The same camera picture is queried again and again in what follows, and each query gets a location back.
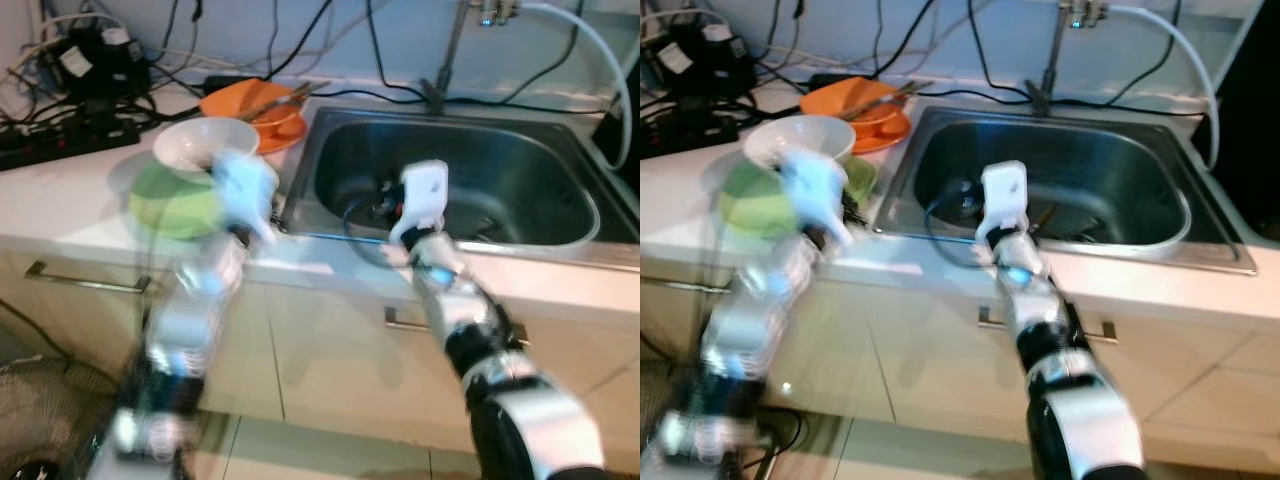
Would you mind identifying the white base cabinet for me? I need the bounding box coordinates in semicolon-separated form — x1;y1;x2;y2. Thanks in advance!
640;260;1280;471
0;245;641;476

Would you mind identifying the dark brown chopstick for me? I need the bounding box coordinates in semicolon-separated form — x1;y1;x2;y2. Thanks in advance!
1033;203;1101;243

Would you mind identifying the stainless steel sink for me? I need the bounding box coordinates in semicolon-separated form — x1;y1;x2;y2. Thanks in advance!
278;103;641;273
872;105;1259;276

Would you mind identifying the metal faucet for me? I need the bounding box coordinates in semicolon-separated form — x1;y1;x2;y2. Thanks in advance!
1022;0;1101;116
418;0;521;113

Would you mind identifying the grey floor fan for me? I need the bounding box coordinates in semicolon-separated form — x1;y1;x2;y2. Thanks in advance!
640;360;701;461
0;355;121;480

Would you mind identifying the white bowl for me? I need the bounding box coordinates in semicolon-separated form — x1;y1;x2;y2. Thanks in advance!
742;114;858;171
152;117;261;181

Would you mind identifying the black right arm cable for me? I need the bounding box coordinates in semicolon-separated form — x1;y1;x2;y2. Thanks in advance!
340;195;416;266
925;190;1001;266

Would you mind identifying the white faucet hose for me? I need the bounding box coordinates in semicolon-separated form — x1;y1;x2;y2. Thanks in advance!
520;3;636;171
1105;5;1223;171

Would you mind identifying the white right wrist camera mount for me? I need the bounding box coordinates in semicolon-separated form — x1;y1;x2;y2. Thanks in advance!
388;160;451;246
975;160;1031;246

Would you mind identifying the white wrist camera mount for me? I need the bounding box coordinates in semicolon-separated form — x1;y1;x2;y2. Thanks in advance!
212;150;279;246
975;160;1031;246
388;160;451;246
785;150;856;246

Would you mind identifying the black power cable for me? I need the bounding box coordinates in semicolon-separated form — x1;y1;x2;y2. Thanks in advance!
280;0;336;81
966;0;1039;106
892;0;939;81
498;15;586;106
1105;0;1183;106
364;0;433;106
264;0;283;81
872;0;889;81

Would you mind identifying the orange plate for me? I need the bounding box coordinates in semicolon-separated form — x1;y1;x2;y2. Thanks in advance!
250;110;309;156
850;110;913;154

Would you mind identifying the wooden chopstick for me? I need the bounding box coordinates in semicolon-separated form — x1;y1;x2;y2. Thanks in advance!
240;81;329;119
852;85;937;122
250;86;333;123
842;79;933;118

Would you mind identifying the black appliance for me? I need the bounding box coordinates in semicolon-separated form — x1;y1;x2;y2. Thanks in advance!
1190;0;1280;241
590;45;641;181

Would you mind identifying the short metal cabinet handle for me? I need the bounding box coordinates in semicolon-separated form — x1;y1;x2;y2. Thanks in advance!
978;305;1118;346
385;305;528;346

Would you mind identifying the black power strip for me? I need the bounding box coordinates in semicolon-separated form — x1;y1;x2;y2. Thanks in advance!
640;110;746;159
0;115;141;171

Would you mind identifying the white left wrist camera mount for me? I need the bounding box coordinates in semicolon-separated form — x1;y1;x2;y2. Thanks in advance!
785;150;856;246
212;150;279;246

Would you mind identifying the green plate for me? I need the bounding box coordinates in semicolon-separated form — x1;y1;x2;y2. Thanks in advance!
127;158;281;241
720;158;879;239

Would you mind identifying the black labelled power adapter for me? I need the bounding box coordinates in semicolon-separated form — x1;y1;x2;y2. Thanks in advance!
645;22;766;96
40;28;151;101

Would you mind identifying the orange bowl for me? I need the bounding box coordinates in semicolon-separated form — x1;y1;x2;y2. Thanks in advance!
800;77;901;126
198;78;301;131

